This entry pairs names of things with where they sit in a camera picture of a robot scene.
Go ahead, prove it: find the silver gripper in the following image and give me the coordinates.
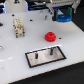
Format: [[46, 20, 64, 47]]
[[46, 0, 75, 21]]

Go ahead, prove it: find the blue gear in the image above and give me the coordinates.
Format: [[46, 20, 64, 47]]
[[56, 14, 72, 22]]

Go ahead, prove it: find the red gear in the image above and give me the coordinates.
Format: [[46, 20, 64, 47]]
[[45, 32, 56, 42]]

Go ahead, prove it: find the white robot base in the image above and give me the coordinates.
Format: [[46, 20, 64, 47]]
[[5, 0, 27, 13]]

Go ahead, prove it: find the beige connector block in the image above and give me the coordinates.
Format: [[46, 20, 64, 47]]
[[13, 18, 25, 37]]

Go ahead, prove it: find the black-framed peg base plate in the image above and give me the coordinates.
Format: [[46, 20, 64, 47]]
[[25, 46, 66, 68]]

